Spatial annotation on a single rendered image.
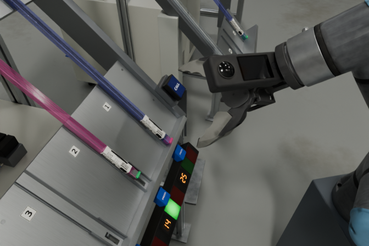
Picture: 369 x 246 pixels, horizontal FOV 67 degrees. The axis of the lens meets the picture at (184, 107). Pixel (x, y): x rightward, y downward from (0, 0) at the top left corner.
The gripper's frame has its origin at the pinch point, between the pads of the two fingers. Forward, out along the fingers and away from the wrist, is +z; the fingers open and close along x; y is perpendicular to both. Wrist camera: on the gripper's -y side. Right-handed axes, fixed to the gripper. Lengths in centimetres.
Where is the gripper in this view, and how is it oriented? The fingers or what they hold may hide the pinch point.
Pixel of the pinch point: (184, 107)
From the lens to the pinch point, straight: 51.2
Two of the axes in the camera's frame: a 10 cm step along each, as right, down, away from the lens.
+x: -2.3, -9.5, 2.3
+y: 6.4, 0.3, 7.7
